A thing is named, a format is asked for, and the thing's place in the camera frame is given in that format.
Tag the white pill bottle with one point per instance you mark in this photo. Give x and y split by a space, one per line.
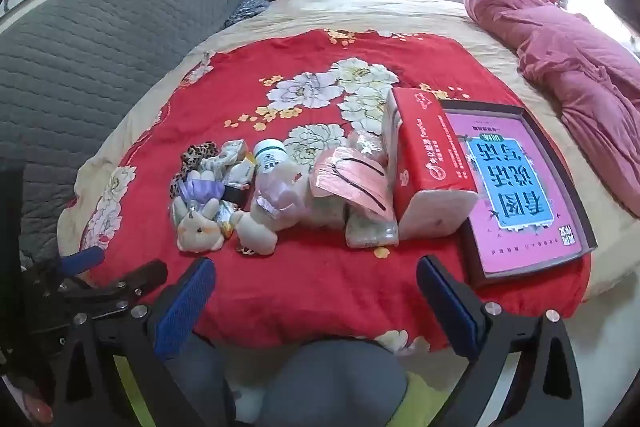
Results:
270 157

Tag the person's right leg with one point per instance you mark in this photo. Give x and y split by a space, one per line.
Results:
335 387

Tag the white bunny plush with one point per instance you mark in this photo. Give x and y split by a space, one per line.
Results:
197 232

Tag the red tissue box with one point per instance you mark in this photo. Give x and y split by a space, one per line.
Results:
430 152

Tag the dark shallow box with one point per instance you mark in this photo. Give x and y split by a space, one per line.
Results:
537 269

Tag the blue patterned cloth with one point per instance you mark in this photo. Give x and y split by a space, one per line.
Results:
247 9

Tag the red floral blanket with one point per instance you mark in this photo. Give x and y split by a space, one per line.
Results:
300 287

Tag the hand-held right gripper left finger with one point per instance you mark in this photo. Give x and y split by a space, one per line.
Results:
185 302

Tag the leopard print scrunchie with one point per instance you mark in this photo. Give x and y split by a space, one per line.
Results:
192 155

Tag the yellow snack packet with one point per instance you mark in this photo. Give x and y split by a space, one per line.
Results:
240 172

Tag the person's left leg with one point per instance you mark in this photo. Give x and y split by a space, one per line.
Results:
205 382

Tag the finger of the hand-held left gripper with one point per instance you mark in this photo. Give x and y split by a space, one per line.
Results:
80 259
145 277

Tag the white plush toy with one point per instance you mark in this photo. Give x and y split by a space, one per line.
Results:
260 232

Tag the beige bed sheet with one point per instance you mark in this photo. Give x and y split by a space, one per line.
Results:
350 12

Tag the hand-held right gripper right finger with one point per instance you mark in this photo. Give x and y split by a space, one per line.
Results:
450 302

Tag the grey quilted headboard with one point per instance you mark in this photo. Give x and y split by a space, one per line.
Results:
75 57

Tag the person's leg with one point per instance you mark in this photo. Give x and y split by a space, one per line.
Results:
205 382
335 387

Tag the pink book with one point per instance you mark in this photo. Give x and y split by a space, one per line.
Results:
525 187

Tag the pink quilt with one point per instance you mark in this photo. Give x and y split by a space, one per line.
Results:
575 72

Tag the pink face mask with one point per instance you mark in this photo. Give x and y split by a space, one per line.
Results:
340 179

